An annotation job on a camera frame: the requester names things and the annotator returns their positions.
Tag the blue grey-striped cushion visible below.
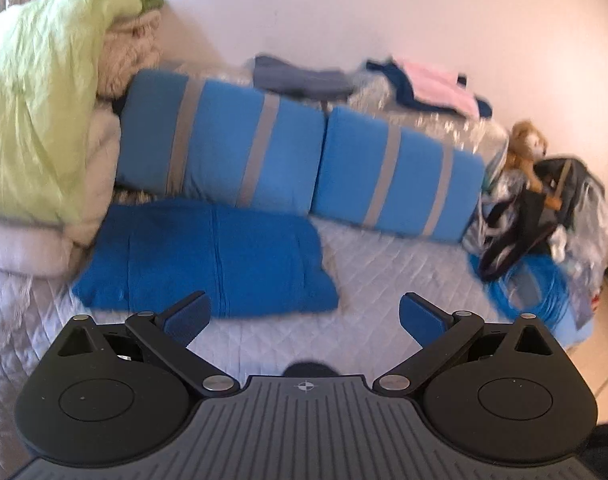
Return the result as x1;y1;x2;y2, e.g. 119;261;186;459
311;105;486;246
115;70;327;216

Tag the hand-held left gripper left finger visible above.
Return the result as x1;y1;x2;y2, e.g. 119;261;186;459
59;291;237;396

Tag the grey folded cloth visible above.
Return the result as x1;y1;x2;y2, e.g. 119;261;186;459
251;55;357;101

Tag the blue fleece jacket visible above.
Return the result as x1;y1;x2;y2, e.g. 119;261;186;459
71;197;340;318

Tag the navy cloth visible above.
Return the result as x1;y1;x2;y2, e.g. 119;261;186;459
366;57;492;121

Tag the beige lace cover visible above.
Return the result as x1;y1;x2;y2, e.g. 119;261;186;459
174;60;510;181

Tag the beige comforter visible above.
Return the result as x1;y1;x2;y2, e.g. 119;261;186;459
0;10;162;281

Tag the light blue plastic sheet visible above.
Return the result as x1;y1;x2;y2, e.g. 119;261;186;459
554;305;597;348

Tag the blue cable coil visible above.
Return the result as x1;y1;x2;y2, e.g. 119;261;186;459
469;252;580;323

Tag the black bag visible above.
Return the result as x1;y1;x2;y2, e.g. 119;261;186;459
476;157;592;283

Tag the brown teddy bear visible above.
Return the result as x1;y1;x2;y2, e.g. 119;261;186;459
504;120;565;211

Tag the clear plastic bag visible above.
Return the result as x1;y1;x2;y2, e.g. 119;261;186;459
549;175;608;311

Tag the green blanket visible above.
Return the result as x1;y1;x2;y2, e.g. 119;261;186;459
0;0;162;226

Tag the white quilted bedspread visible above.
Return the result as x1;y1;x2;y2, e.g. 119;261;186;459
0;220;550;471

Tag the pink cloth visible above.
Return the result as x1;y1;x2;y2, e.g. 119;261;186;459
396;59;480;118

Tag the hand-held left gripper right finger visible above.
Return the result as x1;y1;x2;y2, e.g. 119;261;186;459
374;292;557;395

